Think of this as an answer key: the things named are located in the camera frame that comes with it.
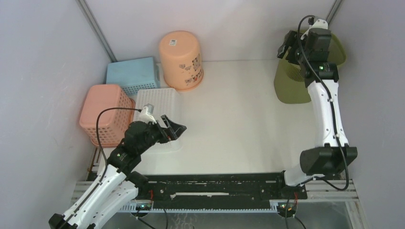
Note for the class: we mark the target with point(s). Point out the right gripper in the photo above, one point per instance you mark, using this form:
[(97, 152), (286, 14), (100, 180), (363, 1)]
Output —
[(289, 41)]

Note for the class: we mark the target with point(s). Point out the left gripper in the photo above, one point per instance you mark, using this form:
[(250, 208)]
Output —
[(174, 130)]

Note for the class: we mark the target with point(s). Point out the clear white plastic tray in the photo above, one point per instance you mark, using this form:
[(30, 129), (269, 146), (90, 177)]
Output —
[(166, 101)]

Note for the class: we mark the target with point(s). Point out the green mesh waste bin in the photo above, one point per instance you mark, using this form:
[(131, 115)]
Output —
[(288, 83)]

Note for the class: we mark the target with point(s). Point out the pink plastic basket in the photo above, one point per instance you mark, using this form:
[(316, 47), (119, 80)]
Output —
[(105, 115)]

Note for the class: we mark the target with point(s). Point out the blue plastic basket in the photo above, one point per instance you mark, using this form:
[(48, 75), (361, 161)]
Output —
[(134, 75)]

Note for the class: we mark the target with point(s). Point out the orange capybara bucket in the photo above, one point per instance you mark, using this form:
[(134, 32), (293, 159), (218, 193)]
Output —
[(181, 60)]

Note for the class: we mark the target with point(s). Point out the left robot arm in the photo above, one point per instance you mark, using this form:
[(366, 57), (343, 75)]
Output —
[(118, 183)]

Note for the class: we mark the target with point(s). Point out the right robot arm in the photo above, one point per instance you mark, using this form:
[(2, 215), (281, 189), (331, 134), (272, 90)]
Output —
[(332, 152)]

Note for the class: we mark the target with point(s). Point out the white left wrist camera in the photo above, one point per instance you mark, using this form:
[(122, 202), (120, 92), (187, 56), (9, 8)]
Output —
[(146, 114)]

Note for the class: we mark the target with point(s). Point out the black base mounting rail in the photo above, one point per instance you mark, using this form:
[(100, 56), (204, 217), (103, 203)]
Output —
[(219, 190)]

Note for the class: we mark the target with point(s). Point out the white toothed cable duct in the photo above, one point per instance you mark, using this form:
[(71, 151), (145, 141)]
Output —
[(133, 207)]

